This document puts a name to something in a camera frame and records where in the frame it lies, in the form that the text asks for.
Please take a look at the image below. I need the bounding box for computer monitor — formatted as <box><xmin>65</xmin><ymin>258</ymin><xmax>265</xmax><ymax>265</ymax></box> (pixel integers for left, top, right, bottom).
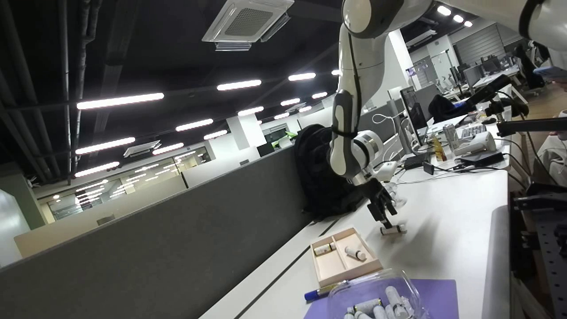
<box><xmin>399</xmin><ymin>84</ymin><xmax>430</xmax><ymax>146</ymax></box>

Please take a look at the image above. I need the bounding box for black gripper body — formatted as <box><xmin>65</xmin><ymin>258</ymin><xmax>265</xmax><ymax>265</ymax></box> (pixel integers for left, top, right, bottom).
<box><xmin>366</xmin><ymin>178</ymin><xmax>399</xmax><ymax>219</ymax></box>

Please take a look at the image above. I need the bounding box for purple mat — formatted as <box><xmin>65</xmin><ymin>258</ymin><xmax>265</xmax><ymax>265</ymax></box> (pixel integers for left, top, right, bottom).
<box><xmin>304</xmin><ymin>276</ymin><xmax>461</xmax><ymax>319</ymax></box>

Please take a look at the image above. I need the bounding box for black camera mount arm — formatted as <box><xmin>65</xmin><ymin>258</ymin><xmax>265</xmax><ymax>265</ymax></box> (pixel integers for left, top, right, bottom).
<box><xmin>463</xmin><ymin>72</ymin><xmax>567</xmax><ymax>138</ymax></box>

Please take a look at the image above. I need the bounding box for ceiling air conditioner unit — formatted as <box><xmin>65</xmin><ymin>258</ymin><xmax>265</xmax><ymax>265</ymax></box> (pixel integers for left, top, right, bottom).
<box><xmin>201</xmin><ymin>0</ymin><xmax>297</xmax><ymax>54</ymax></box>

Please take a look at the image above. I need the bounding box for white cylinder with black band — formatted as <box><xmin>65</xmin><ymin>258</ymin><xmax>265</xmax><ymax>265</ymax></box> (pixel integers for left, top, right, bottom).
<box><xmin>353</xmin><ymin>295</ymin><xmax>385</xmax><ymax>315</ymax></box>
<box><xmin>384</xmin><ymin>285</ymin><xmax>408</xmax><ymax>309</ymax></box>
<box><xmin>380</xmin><ymin>221</ymin><xmax>408</xmax><ymax>237</ymax></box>
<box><xmin>345</xmin><ymin>244</ymin><xmax>369</xmax><ymax>263</ymax></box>
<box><xmin>313</xmin><ymin>242</ymin><xmax>337</xmax><ymax>258</ymax></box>

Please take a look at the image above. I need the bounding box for black backpack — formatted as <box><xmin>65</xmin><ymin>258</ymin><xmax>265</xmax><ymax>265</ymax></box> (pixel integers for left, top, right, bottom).
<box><xmin>295</xmin><ymin>123</ymin><xmax>369</xmax><ymax>216</ymax></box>

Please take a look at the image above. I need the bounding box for white desk device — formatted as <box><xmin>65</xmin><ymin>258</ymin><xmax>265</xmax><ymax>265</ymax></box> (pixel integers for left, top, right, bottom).
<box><xmin>444</xmin><ymin>122</ymin><xmax>500</xmax><ymax>159</ymax></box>

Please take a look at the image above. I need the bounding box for wooden segmented box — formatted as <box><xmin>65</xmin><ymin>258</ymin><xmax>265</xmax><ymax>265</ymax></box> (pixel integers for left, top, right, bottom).
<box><xmin>309</xmin><ymin>224</ymin><xmax>385</xmax><ymax>295</ymax></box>

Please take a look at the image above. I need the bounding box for ceiling light strip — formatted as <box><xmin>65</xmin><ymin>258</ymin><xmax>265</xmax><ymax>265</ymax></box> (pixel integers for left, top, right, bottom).
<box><xmin>73</xmin><ymin>134</ymin><xmax>139</xmax><ymax>157</ymax></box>
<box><xmin>174</xmin><ymin>116</ymin><xmax>217</xmax><ymax>134</ymax></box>
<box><xmin>75</xmin><ymin>90</ymin><xmax>167</xmax><ymax>111</ymax></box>
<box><xmin>236</xmin><ymin>104</ymin><xmax>268</xmax><ymax>118</ymax></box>
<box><xmin>215</xmin><ymin>77</ymin><xmax>265</xmax><ymax>93</ymax></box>
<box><xmin>288</xmin><ymin>70</ymin><xmax>320</xmax><ymax>83</ymax></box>
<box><xmin>73</xmin><ymin>159</ymin><xmax>123</xmax><ymax>178</ymax></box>

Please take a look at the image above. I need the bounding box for grey partition panel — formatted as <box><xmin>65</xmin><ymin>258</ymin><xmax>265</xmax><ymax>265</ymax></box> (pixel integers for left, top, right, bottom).
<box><xmin>0</xmin><ymin>143</ymin><xmax>316</xmax><ymax>319</ymax></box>

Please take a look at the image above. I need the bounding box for clear plastic container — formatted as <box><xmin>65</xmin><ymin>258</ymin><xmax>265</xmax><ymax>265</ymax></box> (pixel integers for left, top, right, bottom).
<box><xmin>334</xmin><ymin>267</ymin><xmax>433</xmax><ymax>319</ymax></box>

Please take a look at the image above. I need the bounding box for blue marker cap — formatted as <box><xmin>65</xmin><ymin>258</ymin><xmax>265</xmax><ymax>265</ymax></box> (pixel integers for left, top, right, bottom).
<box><xmin>304</xmin><ymin>286</ymin><xmax>327</xmax><ymax>302</ymax></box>

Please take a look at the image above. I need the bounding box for black perforated mounting board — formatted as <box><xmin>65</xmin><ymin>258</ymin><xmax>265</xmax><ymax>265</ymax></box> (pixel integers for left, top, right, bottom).
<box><xmin>509</xmin><ymin>191</ymin><xmax>567</xmax><ymax>319</ymax></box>

